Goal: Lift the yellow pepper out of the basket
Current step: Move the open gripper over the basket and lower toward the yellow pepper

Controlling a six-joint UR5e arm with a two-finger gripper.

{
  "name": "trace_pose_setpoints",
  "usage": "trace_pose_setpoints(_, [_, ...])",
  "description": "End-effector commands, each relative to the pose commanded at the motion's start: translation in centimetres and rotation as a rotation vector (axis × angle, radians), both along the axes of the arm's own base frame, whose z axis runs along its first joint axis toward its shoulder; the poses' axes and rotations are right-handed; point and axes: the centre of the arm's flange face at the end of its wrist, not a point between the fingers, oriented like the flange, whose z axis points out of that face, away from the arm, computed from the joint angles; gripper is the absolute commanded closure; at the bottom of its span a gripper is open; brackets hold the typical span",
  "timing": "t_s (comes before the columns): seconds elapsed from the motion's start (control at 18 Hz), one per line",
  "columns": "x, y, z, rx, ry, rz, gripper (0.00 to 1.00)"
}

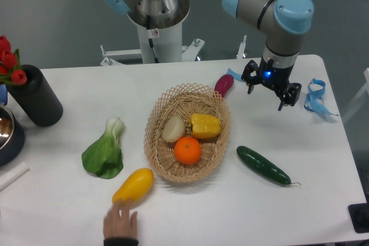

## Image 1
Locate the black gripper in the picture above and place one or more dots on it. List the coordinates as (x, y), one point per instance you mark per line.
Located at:
(273, 78)

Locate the yellow bell pepper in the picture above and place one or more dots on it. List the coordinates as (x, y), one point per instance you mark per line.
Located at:
(204, 126)

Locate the yellow squash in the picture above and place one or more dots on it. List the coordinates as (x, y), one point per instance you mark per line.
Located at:
(135, 187)

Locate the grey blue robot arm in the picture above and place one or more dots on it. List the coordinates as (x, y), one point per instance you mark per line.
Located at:
(284, 22)

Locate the black sleeve forearm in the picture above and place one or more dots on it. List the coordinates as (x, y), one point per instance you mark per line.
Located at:
(120, 241)

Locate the woven wicker basket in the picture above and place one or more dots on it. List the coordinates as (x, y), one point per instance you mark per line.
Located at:
(185, 100)

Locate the person's hand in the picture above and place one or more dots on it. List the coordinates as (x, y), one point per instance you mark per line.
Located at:
(118, 223)

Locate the purple eggplant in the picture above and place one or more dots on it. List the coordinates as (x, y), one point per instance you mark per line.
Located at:
(224, 84)

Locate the dark green cucumber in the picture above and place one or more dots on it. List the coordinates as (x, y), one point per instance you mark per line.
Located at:
(262, 166)

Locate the orange fruit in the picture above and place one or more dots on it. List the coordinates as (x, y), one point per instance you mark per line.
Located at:
(187, 150)

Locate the white onion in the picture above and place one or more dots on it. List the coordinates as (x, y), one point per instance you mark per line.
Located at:
(174, 129)

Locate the black device at table edge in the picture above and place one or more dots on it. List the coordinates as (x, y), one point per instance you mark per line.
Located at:
(359, 217)

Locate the green bok choy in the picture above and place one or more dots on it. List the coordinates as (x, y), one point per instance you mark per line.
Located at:
(103, 158)

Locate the black cylindrical vase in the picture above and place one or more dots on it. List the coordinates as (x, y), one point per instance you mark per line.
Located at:
(37, 98)

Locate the red tulip flowers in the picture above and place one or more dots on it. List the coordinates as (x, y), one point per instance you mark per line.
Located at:
(11, 70)

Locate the metal bowl dark rim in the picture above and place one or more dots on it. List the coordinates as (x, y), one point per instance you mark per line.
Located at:
(12, 136)

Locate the white flat stick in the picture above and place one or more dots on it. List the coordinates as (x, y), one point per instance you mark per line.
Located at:
(9, 176)

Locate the blue object left edge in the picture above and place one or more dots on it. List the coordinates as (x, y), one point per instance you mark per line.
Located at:
(3, 95)

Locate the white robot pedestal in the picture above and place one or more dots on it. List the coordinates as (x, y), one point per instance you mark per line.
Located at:
(156, 46)

